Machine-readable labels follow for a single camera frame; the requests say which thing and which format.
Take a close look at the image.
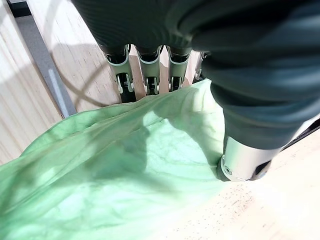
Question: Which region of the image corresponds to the green cabbage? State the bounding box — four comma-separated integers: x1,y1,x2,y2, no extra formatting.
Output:
0,79,226,240

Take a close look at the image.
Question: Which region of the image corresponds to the black frame bracket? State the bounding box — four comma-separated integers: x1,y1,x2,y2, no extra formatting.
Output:
6,0,31,18

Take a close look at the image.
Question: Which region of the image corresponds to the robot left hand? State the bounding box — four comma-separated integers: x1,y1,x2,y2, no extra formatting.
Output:
71,0,320,182

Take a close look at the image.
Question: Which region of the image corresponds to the grey metal frame bar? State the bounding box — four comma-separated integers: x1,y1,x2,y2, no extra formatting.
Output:
14,15,77,119

